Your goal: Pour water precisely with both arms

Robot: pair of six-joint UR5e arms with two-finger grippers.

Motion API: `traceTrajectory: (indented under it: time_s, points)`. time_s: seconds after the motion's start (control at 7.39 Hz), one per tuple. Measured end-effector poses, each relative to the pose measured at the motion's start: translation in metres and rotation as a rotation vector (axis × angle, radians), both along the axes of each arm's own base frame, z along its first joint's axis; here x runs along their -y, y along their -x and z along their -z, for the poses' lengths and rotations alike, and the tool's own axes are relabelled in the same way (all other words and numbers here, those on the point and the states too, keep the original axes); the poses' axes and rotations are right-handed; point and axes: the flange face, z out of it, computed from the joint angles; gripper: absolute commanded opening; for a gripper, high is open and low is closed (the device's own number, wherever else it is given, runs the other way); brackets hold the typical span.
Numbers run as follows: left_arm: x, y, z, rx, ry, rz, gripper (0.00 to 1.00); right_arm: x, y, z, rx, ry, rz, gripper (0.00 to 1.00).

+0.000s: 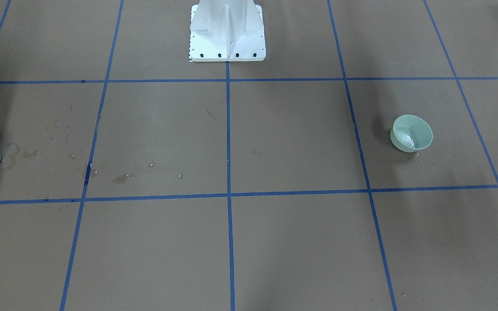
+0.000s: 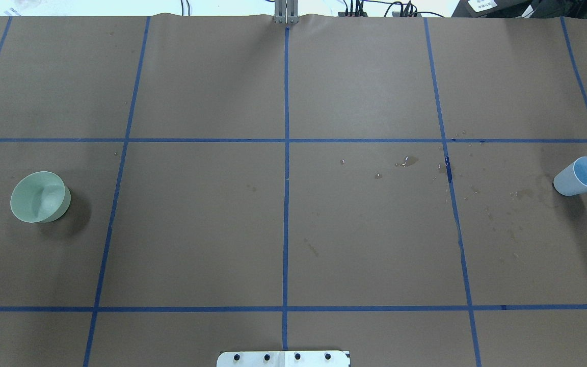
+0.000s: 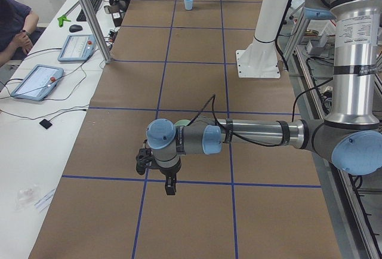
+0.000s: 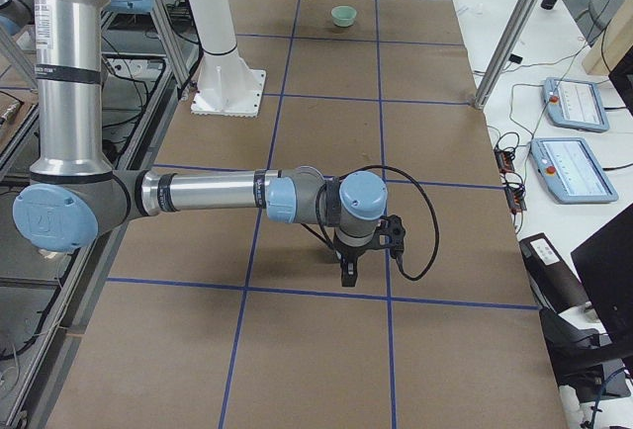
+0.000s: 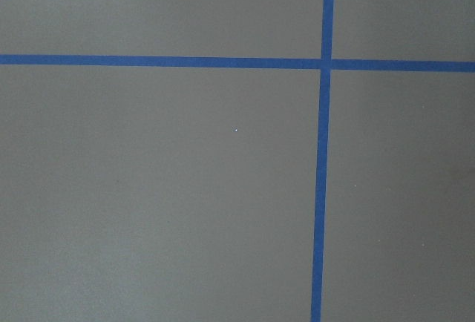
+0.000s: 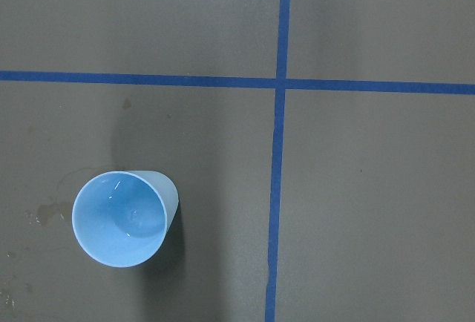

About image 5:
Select blue tape line lengthwise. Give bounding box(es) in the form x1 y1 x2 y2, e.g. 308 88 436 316
310 0 334 322

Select blue tape line crosswise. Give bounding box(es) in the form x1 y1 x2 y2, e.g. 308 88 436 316
1 54 474 73

